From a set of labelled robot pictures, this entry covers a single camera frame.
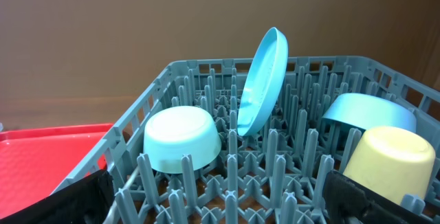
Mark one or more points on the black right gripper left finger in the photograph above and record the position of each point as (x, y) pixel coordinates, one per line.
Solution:
(85, 201)

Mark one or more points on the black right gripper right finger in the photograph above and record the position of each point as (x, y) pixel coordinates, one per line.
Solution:
(347, 201)

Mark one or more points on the yellow cup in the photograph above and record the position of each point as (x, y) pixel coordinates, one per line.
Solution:
(392, 162)

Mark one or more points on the light blue bowl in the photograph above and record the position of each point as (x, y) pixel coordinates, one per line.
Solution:
(365, 111)

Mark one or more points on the green bowl with rice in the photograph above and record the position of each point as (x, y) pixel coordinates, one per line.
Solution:
(177, 131)

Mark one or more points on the light blue plate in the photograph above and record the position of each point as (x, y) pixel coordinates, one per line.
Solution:
(263, 83)

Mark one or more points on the white plastic spoon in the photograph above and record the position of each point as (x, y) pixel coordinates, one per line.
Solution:
(124, 204)

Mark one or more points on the grey dishwasher rack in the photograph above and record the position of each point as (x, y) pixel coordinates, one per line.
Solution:
(277, 174)

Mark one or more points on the red serving tray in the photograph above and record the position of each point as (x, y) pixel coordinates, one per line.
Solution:
(35, 161)

